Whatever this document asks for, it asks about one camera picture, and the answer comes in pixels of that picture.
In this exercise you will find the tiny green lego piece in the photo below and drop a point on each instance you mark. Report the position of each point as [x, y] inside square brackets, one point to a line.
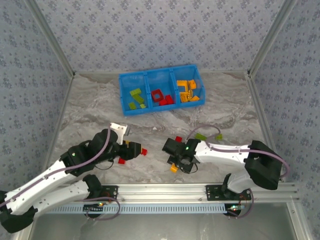
[142, 106]

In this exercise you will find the yellow curved lego piece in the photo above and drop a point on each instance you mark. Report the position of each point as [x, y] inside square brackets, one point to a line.
[174, 169]

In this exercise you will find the aluminium front frame rail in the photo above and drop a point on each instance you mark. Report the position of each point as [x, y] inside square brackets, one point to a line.
[162, 192]

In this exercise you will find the orange two-by-four lego brick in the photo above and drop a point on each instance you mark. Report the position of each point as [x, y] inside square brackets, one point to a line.
[184, 97]

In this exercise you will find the small red lego brick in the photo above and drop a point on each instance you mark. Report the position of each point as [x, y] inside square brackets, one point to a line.
[144, 151]

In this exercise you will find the small green lego brick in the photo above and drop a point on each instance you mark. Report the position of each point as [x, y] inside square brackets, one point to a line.
[219, 137]

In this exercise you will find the aluminium side frame rail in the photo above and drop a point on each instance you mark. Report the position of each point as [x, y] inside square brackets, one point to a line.
[65, 97]
[264, 125]

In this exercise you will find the red two-by-four lego brick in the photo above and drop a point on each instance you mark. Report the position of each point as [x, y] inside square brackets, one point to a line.
[178, 138]
[121, 161]

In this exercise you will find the yellow lego window frame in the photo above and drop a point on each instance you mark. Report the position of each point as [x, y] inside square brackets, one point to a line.
[178, 86]

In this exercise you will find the aluminium back frame rail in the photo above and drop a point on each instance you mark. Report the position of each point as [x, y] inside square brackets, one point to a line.
[100, 72]

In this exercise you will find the grey metal panel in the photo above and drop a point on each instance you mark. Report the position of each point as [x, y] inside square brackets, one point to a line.
[162, 227]

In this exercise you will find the aluminium corner frame post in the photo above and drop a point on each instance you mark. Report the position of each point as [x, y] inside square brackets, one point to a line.
[51, 37]
[271, 37]

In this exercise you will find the small electronics board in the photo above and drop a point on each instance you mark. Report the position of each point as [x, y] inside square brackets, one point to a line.
[235, 208]
[93, 207]

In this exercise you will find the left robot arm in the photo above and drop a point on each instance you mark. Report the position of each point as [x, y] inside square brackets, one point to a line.
[37, 185]

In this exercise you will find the large stepped green lego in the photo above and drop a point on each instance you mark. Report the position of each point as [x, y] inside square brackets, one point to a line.
[200, 136]

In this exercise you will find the yellow lego slope piece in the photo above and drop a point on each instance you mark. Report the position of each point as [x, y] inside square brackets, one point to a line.
[195, 98]

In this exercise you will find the green two-by-two lego brick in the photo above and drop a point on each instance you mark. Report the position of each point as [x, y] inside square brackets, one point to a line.
[132, 105]

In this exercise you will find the red lego window frame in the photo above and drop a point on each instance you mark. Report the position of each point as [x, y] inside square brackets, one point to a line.
[153, 96]

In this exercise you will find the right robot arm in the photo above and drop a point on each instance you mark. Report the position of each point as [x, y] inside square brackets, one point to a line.
[225, 155]

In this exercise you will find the aluminium lower frame rail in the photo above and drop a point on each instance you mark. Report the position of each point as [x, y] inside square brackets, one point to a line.
[298, 222]

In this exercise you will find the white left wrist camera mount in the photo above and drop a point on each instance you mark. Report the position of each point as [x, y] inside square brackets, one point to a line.
[120, 130]

